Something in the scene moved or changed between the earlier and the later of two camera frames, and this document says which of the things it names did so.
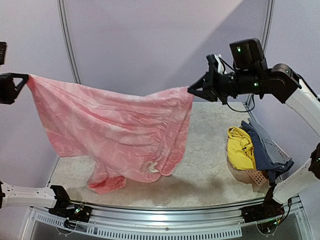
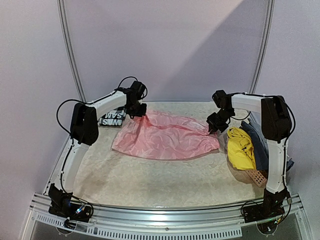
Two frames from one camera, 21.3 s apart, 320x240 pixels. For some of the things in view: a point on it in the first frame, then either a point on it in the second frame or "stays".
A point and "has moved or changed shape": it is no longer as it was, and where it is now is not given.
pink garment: x=135 y=136 has moved or changed shape
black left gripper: x=11 y=91 to x=142 y=112
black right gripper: x=214 y=81 to x=215 y=122
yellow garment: x=241 y=150 stays
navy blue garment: x=269 y=156 stays
